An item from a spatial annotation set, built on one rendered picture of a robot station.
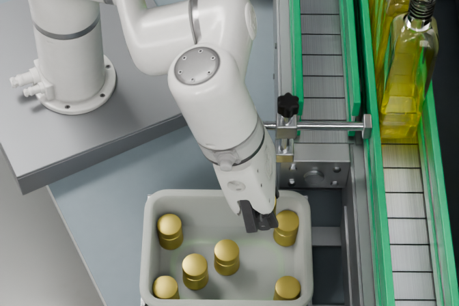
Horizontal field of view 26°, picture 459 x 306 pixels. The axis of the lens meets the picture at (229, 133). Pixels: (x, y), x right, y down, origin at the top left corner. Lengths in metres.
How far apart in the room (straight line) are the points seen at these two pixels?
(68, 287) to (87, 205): 0.79
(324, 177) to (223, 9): 0.39
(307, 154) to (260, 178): 0.22
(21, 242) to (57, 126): 0.86
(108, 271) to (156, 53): 0.43
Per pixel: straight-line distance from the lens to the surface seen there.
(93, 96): 1.50
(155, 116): 1.49
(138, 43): 1.07
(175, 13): 1.07
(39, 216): 2.34
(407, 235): 1.30
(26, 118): 1.50
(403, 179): 1.34
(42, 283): 2.26
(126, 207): 1.45
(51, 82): 1.47
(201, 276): 1.33
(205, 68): 1.01
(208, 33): 1.05
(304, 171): 1.35
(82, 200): 1.47
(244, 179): 1.11
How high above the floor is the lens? 2.01
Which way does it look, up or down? 56 degrees down
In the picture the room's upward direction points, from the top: straight up
